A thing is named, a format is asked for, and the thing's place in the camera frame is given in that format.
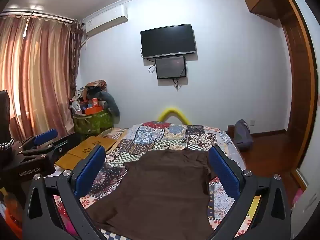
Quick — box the pink curtain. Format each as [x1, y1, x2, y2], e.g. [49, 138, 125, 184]
[0, 15, 74, 143]

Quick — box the brown t-shirt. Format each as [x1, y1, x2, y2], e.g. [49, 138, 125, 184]
[86, 148, 218, 240]

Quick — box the orange patterned cloth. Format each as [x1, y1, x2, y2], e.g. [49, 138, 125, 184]
[104, 127, 129, 140]

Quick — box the black white braided cable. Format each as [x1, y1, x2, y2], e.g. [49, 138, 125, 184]
[0, 137, 13, 152]

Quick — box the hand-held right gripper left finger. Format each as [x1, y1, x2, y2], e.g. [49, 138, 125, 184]
[22, 144, 108, 240]

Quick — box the dark grey garment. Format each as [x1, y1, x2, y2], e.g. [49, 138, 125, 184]
[97, 91, 120, 117]

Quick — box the white air conditioner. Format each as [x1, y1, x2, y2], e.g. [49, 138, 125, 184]
[81, 5, 128, 37]

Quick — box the large black wall television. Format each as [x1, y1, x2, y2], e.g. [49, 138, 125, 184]
[140, 24, 196, 60]

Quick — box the green patterned bag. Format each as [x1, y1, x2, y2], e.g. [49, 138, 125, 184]
[72, 109, 115, 134]

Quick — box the brown wooden door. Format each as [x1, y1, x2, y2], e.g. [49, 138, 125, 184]
[275, 0, 318, 188]

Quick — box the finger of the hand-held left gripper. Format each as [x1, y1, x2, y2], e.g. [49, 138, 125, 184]
[17, 132, 84, 162]
[24, 129, 59, 153]

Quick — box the grey backpack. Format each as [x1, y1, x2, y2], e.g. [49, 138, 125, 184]
[234, 119, 253, 152]

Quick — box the patchwork printed bed sheet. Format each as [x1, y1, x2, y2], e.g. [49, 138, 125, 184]
[54, 121, 248, 240]

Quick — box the dark patterned curtain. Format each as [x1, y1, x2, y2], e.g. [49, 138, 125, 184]
[70, 20, 84, 98]

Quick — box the brown bag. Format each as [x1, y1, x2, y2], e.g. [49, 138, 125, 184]
[84, 79, 108, 93]

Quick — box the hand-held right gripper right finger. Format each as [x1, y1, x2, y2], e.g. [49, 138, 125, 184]
[209, 145, 293, 240]

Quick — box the small black wall monitor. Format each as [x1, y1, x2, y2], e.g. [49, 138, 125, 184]
[155, 56, 187, 80]

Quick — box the orange box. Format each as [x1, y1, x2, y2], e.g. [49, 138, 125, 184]
[84, 105, 103, 116]

